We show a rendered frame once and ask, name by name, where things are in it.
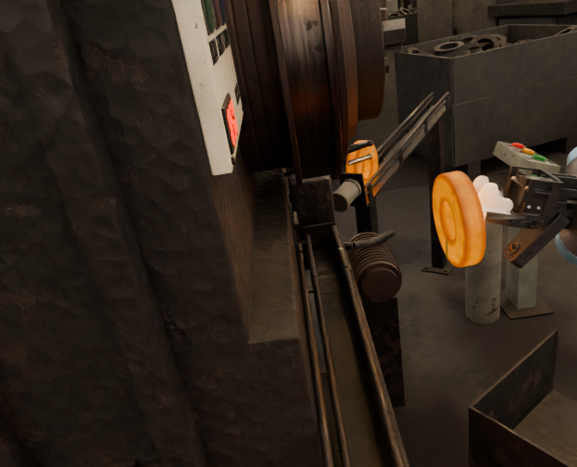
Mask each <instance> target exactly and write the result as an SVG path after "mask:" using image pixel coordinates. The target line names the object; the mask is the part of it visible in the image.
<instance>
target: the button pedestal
mask: <svg viewBox="0 0 577 467"><path fill-rule="evenodd" d="M503 143H505V142H499V141H498V142H497V143H496V146H495V150H494V153H493V155H495V156H496V157H498V158H499V159H501V160H502V161H504V162H505V163H507V164H508V165H509V166H510V168H511V166H519V167H527V168H535V169H542V170H544V171H546V172H552V173H559V170H560V166H559V165H557V164H555V163H554V162H552V161H550V160H549V159H546V161H542V160H538V159H535V158H533V155H532V154H527V153H524V152H522V151H521V150H522V149H523V148H519V147H516V146H514V145H512V144H510V143H506V144H509V145H511V146H507V145H505V144H503ZM512 148H514V149H518V150H519V151H521V153H520V152H517V151H515V150H513V149H512ZM524 148H528V147H526V146H525V147H524ZM528 149H530V148H528ZM525 156H528V157H530V158H532V159H528V158H526V157H525ZM519 171H524V172H525V173H526V174H528V176H530V174H532V170H521V169H518V172H517V175H516V178H517V176H518V173H519ZM522 229H523V228H518V227H510V226H509V227H508V243H509V242H510V241H511V240H512V239H513V238H514V237H515V236H516V235H517V234H518V233H519V232H520V231H521V230H522ZM538 256H539V252H538V253H537V254H536V255H535V256H534V257H533V258H532V259H531V260H530V261H529V262H528V263H527V264H526V265H525V266H524V267H522V268H521V269H520V268H517V267H516V266H514V265H513V264H511V263H510V262H509V261H508V263H507V289H502V290H500V308H501V309H502V310H503V311H504V312H505V314H506V315H507V316H508V318H509V319H510V320H511V321H512V320H518V319H524V318H531V317H537V316H543V315H549V314H554V311H553V310H552V309H551V308H550V307H549V306H548V305H547V304H546V303H545V301H544V300H543V299H542V298H540V297H539V296H538V295H537V294H536V285H537V271H538Z"/></svg>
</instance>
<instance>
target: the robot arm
mask: <svg viewBox="0 0 577 467"><path fill-rule="evenodd" d="M518 169H521V170H532V174H530V176H528V174H526V173H525V172H524V171H519V173H518V176H517V178H516V175H517V172H518ZM565 172H566V174H560V173H552V172H546V171H544V170H542V169H535V168H527V167H519V166H511V169H510V172H509V175H508V184H507V187H506V190H507V191H506V194H505V197H503V194H502V193H501V192H500V191H498V188H497V185H496V184H495V183H489V180H488V178H487V177H486V176H479V177H477V178H476V179H475V180H474V182H473V185H474V187H475V189H476V192H477V194H478V197H479V198H480V201H481V205H482V208H483V216H484V220H485V221H489V222H492V223H497V224H501V225H505V226H510V227H518V228H523V229H522V230H521V231H520V232H519V233H518V234H517V235H516V236H515V237H514V238H513V239H512V240H511V241H510V242H509V243H508V244H507V245H506V246H505V247H504V248H503V249H502V253H503V255H504V256H505V257H506V258H507V260H508V261H509V262H510V263H511V264H513V265H514V266H516V267H517V268H520V269H521V268H522V267H524V266H525V265H526V264H527V263H528V262H529V261H530V260H531V259H532V258H533V257H534V256H535V255H536V254H537V253H538V252H539V251H540V250H541V249H542V248H543V247H544V246H546V245H547V244H548V243H549V242H550V241H551V240H552V239H553V238H554V237H555V236H556V238H555V241H556V246H557V249H558V252H559V253H560V254H561V256H562V257H563V258H564V259H566V260H567V261H569V262H570V263H573V264H575V265H577V147H575V148H574V149H573V150H572V151H571V152H570V153H569V155H568V158H567V167H566V170H565ZM541 174H542V175H541ZM540 176H542V177H540Z"/></svg>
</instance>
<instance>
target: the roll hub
mask: <svg viewBox="0 0 577 467"><path fill-rule="evenodd" d="M349 5H350V11H351V18H352V25H353V33H354V42H355V51H356V62H357V121H360V120H370V119H376V118H378V117H379V115H380V114H381V111H382V108H383V98H384V85H385V60H384V41H383V22H382V14H381V7H380V1H379V0H349Z"/></svg>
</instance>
